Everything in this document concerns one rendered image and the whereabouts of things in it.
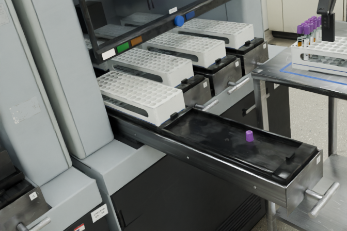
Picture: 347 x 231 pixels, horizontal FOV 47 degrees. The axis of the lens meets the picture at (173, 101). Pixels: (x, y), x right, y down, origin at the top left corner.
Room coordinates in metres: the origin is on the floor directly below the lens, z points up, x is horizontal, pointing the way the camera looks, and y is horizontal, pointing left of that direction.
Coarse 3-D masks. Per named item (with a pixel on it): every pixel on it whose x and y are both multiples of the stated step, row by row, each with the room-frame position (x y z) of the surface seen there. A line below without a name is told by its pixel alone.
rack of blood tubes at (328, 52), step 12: (300, 48) 0.94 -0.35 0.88; (312, 48) 0.92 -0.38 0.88; (324, 48) 0.91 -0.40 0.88; (336, 48) 0.89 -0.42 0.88; (300, 60) 0.94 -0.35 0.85; (312, 60) 0.94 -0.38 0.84; (324, 60) 0.92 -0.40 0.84; (336, 60) 0.91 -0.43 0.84; (324, 72) 0.90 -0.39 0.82; (336, 72) 0.87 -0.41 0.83
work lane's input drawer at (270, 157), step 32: (128, 128) 0.88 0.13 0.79; (160, 128) 0.79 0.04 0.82; (192, 128) 0.79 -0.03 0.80; (224, 128) 0.76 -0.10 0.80; (256, 128) 0.71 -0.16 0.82; (192, 160) 0.71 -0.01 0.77; (224, 160) 0.64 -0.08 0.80; (256, 160) 0.62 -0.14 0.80; (288, 160) 0.59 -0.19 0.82; (320, 160) 0.61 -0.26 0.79; (256, 192) 0.58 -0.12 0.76; (288, 192) 0.53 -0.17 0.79
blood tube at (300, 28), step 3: (297, 27) 0.96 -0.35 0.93; (300, 27) 0.95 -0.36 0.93; (297, 30) 0.96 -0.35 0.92; (300, 30) 0.95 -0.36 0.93; (297, 33) 0.96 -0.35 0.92; (300, 33) 0.95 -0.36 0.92; (297, 36) 0.96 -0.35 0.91; (300, 36) 0.95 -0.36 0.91; (297, 39) 0.96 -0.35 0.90; (300, 39) 0.95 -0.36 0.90; (297, 42) 0.96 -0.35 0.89; (300, 42) 0.95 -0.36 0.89; (297, 45) 0.96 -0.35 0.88; (300, 45) 0.95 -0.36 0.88
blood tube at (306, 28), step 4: (304, 28) 0.94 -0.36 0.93; (308, 28) 0.94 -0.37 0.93; (304, 32) 0.94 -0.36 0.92; (308, 32) 0.94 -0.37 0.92; (304, 36) 0.94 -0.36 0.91; (308, 36) 0.94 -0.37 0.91; (304, 40) 0.94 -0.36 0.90; (308, 40) 0.94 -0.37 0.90; (304, 44) 0.94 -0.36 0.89; (308, 44) 0.94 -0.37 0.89; (304, 56) 0.94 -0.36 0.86; (304, 60) 0.94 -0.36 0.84
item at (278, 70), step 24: (336, 24) 1.21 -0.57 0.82; (288, 48) 1.10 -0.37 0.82; (264, 72) 0.97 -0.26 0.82; (288, 72) 0.94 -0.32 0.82; (312, 72) 0.91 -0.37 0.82; (264, 96) 0.98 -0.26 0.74; (336, 96) 0.79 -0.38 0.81; (264, 120) 0.97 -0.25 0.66; (336, 120) 1.24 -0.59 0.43; (336, 144) 1.24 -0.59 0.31; (336, 168) 1.14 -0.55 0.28; (336, 192) 1.02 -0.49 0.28; (336, 216) 0.92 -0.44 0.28
